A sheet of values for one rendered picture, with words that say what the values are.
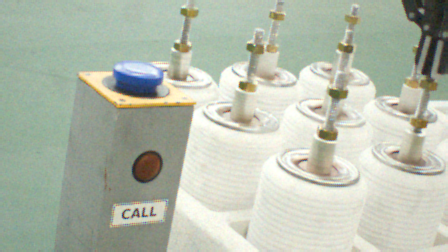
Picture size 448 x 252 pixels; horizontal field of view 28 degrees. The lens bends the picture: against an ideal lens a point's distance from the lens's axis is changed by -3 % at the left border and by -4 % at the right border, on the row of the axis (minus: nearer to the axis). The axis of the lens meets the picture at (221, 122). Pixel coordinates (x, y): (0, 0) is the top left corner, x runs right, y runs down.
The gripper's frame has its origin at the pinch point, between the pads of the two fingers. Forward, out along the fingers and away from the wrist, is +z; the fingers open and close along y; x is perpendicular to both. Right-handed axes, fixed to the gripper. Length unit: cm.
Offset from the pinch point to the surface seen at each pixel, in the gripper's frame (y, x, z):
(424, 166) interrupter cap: 2.2, -0.4, 10.3
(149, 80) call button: -10.7, -27.0, 3.2
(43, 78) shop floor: -86, 34, 36
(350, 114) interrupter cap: -9.9, 5.5, 10.3
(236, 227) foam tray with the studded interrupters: -9.2, -12.8, 18.6
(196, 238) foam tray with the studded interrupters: -10.5, -16.9, 19.3
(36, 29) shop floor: -112, 55, 36
